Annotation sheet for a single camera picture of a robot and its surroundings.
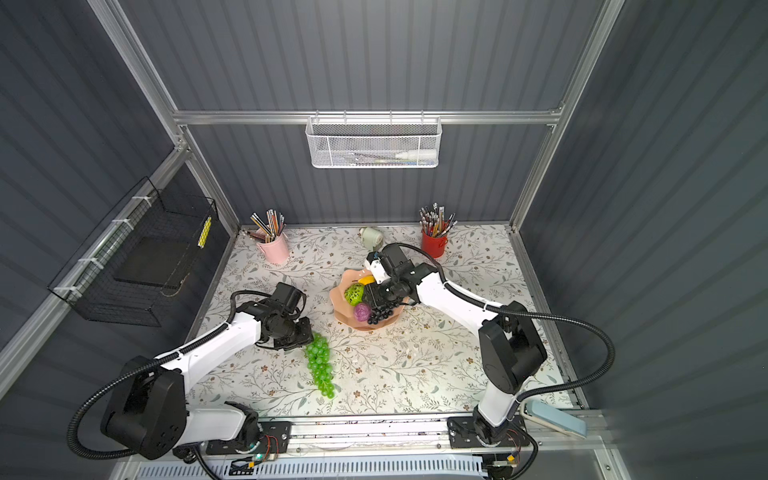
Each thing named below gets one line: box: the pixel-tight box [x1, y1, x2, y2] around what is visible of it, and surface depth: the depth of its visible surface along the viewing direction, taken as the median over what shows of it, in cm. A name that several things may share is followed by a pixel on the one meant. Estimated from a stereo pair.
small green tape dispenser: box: [358, 227, 383, 253], surface depth 111 cm
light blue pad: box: [520, 400, 588, 439], surface depth 73 cm
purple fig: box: [354, 302, 372, 322], surface depth 91 cm
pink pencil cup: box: [256, 232, 289, 265], surface depth 107 cm
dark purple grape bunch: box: [367, 307, 393, 325], surface depth 93 cm
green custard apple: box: [344, 283, 365, 307], surface depth 94 cm
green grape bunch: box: [306, 333, 336, 399], surface depth 83 cm
